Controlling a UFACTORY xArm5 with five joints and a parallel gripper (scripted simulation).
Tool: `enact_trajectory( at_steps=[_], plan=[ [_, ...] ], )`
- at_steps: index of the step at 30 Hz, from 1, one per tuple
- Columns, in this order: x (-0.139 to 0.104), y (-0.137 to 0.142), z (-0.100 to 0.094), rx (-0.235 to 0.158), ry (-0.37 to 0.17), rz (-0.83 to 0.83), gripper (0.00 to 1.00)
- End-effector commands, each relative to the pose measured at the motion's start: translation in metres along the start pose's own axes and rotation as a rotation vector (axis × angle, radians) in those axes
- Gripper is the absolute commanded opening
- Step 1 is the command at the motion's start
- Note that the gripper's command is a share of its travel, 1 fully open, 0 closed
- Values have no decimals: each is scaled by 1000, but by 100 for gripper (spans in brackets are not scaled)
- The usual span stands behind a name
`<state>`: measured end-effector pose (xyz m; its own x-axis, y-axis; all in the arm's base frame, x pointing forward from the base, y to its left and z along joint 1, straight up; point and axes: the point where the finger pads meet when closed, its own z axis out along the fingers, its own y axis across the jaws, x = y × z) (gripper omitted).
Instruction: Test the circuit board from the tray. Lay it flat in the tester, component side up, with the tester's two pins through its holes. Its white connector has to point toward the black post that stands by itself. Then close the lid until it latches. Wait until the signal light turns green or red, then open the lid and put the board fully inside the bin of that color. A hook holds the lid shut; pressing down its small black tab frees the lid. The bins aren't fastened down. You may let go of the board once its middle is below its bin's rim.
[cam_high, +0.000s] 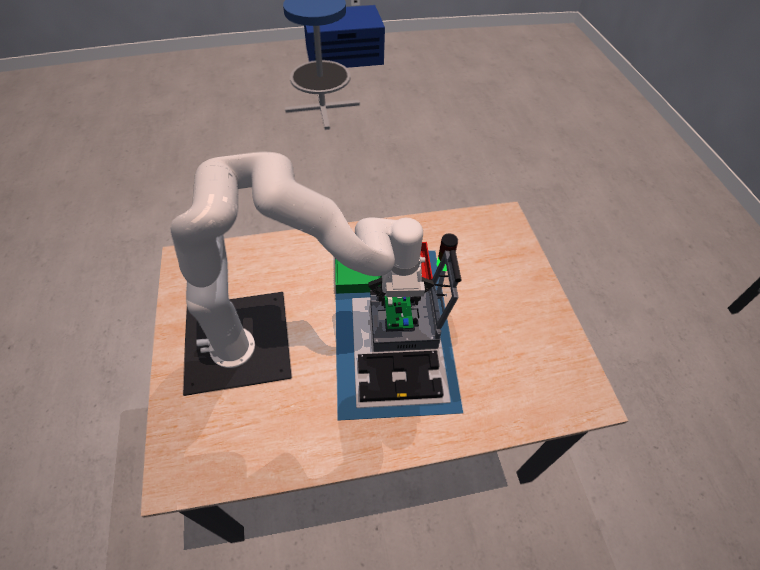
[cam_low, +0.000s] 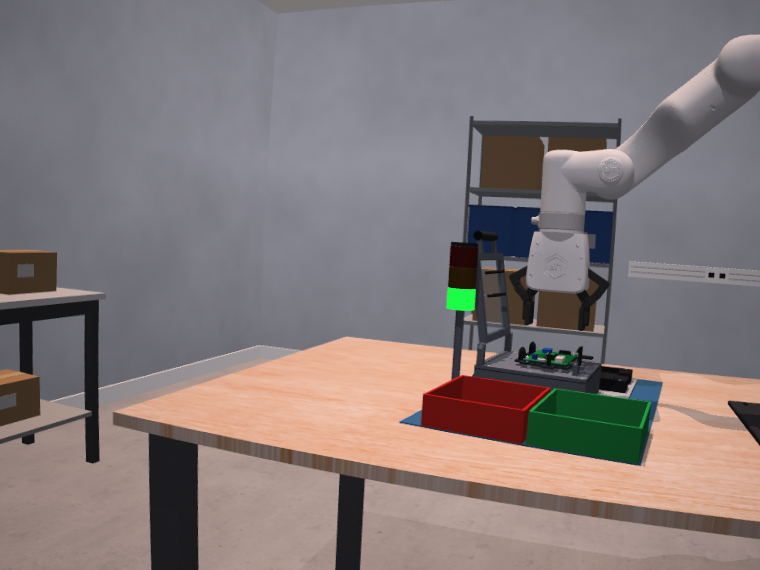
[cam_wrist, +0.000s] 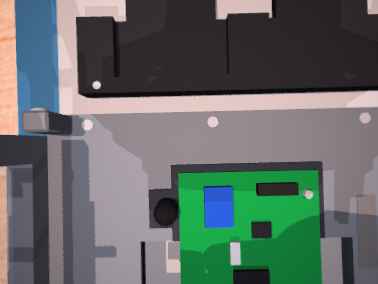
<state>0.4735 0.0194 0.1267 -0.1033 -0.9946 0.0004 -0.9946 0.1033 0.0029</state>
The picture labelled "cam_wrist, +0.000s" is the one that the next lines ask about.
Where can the green circuit board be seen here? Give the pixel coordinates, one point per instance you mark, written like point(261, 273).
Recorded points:
point(249, 227)

